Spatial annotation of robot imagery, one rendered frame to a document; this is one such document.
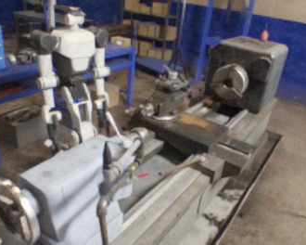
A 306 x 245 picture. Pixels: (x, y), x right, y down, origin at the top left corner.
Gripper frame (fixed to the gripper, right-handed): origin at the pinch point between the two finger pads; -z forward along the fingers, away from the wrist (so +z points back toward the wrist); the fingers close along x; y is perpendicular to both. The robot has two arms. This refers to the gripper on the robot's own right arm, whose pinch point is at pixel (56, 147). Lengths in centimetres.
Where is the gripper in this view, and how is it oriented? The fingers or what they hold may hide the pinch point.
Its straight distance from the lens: 224.7
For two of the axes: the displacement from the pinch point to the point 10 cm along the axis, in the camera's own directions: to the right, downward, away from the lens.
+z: -0.5, -9.4, -3.4
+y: 7.0, -2.7, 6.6
